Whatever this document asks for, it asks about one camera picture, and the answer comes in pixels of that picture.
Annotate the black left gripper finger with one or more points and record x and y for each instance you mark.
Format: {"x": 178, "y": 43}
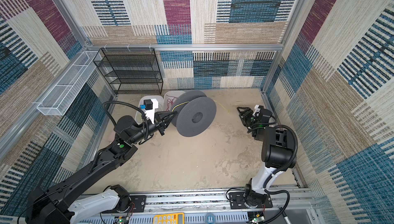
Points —
{"x": 168, "y": 115}
{"x": 167, "y": 122}

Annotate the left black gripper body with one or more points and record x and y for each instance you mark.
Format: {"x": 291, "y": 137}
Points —
{"x": 158, "y": 125}

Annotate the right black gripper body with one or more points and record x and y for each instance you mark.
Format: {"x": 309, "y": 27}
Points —
{"x": 250, "y": 119}

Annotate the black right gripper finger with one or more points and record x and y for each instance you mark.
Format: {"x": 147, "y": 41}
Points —
{"x": 242, "y": 118}
{"x": 244, "y": 110}

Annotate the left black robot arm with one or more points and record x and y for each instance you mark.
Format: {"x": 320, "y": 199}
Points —
{"x": 60, "y": 204}

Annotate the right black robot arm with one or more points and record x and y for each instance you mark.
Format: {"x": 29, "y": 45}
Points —
{"x": 279, "y": 153}

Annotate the pink eraser block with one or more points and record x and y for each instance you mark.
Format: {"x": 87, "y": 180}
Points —
{"x": 112, "y": 136}

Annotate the yellow calculator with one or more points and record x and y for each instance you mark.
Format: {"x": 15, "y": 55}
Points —
{"x": 171, "y": 218}

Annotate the blue tape roll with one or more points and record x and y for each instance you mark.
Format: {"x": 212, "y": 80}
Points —
{"x": 210, "y": 218}

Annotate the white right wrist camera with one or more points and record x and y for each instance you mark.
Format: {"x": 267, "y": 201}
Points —
{"x": 258, "y": 113}

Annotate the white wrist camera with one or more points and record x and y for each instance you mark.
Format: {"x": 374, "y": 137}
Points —
{"x": 149, "y": 107}
{"x": 258, "y": 113}

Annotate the white tray with red cable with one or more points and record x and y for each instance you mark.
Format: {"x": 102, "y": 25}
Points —
{"x": 170, "y": 98}

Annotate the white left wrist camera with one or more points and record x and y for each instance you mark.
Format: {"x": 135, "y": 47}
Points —
{"x": 149, "y": 107}

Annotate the black wire mesh shelf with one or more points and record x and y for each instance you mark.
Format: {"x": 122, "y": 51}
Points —
{"x": 130, "y": 70}

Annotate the aluminium horizontal back rail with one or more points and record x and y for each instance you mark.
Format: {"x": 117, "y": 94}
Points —
{"x": 195, "y": 47}

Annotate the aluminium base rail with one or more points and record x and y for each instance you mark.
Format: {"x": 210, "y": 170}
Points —
{"x": 140, "y": 208}

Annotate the white wire mesh basket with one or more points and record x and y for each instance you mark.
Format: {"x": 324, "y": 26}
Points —
{"x": 63, "y": 94}

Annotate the aluminium corner post right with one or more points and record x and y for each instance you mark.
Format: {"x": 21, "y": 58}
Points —
{"x": 301, "y": 9}

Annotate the aluminium corner post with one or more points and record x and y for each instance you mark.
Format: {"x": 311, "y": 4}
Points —
{"x": 301, "y": 9}
{"x": 71, "y": 22}

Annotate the aluminium corner post left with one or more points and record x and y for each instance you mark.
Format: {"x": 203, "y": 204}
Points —
{"x": 71, "y": 22}

